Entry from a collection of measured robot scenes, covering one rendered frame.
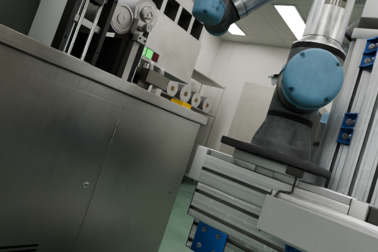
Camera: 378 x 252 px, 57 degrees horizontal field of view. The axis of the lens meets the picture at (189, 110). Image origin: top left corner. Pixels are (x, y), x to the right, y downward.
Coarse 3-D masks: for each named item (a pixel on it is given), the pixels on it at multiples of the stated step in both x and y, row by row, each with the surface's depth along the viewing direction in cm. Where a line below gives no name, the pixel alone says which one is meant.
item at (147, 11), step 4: (144, 8) 155; (148, 8) 156; (152, 8) 158; (144, 12) 154; (148, 12) 157; (152, 12) 158; (144, 16) 155; (152, 16) 159; (144, 20) 156; (148, 20) 158; (152, 20) 159
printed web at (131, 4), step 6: (84, 0) 156; (120, 0) 164; (126, 0) 162; (132, 0) 160; (90, 6) 152; (96, 6) 150; (132, 6) 156; (78, 12) 132; (90, 12) 151; (132, 12) 155; (84, 18) 154; (90, 18) 152; (132, 24) 154; (72, 30) 131; (108, 30) 150; (114, 30) 147; (66, 42) 131
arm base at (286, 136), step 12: (264, 120) 89; (276, 120) 85; (288, 120) 83; (300, 120) 83; (264, 132) 85; (276, 132) 83; (288, 132) 82; (300, 132) 83; (264, 144) 83; (276, 144) 82; (288, 144) 82; (300, 144) 82; (300, 156) 82
